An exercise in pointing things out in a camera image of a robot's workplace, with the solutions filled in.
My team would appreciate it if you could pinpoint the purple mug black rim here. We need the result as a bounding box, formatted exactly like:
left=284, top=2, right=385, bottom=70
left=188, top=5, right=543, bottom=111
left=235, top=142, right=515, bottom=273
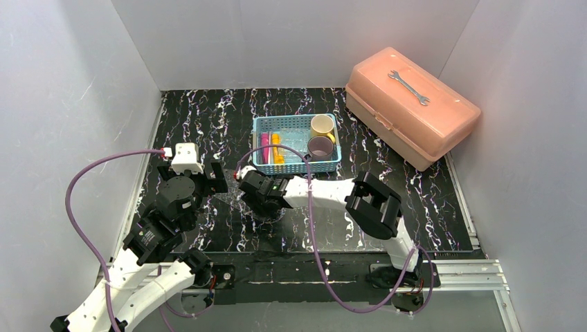
left=307, top=136, right=335, bottom=162

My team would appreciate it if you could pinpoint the blue plastic basket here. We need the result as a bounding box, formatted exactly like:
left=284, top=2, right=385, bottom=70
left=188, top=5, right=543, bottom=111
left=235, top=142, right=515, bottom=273
left=251, top=114, right=316, bottom=175

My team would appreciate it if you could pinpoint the yellow mug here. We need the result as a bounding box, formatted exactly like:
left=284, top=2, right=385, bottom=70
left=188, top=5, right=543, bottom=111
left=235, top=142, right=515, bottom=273
left=310, top=114, right=336, bottom=144

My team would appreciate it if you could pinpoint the clear glass tray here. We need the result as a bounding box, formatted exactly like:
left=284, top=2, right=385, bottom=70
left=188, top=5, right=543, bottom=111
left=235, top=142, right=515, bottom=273
left=213, top=169, right=285, bottom=223

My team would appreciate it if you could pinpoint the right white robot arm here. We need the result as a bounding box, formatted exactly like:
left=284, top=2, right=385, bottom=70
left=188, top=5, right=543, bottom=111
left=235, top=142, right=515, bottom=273
left=234, top=166, right=422, bottom=276

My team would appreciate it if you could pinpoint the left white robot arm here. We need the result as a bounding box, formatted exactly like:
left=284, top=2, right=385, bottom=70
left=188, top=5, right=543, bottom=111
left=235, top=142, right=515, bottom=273
left=50, top=159, right=228, bottom=331

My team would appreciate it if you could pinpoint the yellow toothpaste tube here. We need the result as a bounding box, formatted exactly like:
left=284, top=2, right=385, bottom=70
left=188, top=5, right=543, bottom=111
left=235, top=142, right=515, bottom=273
left=271, top=133, right=285, bottom=165

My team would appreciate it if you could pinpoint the pink toothpaste tube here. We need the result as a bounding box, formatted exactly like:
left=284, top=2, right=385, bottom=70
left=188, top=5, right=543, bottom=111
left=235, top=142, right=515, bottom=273
left=260, top=132, right=271, bottom=164

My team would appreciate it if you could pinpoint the pink plastic toolbox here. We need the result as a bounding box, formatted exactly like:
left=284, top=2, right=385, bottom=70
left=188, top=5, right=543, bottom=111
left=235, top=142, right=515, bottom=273
left=345, top=47, right=481, bottom=172

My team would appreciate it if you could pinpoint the silver wrench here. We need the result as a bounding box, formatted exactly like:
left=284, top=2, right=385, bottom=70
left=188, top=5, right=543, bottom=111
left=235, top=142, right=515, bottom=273
left=388, top=70, right=430, bottom=107

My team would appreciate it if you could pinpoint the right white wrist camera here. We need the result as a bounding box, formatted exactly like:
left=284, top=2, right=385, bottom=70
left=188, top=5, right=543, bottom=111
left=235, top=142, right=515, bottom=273
left=233, top=165, right=257, bottom=181

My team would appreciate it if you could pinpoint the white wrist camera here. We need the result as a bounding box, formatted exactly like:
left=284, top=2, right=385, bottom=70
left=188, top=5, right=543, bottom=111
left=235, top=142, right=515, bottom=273
left=171, top=142, right=204, bottom=175
left=233, top=165, right=257, bottom=181

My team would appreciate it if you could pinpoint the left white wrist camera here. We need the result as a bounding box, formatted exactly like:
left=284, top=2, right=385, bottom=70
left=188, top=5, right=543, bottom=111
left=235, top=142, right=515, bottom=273
left=171, top=142, right=204, bottom=175

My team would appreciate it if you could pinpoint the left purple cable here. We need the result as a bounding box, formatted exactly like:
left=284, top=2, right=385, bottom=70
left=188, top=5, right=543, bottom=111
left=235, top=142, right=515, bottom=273
left=64, top=147, right=173, bottom=332

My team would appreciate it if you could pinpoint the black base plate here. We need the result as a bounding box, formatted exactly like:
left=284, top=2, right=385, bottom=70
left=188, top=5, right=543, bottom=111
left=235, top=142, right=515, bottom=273
left=208, top=252, right=441, bottom=305

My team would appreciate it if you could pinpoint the aluminium rail frame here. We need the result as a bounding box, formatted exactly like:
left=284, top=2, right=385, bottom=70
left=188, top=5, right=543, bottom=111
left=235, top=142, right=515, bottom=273
left=93, top=259, right=524, bottom=332

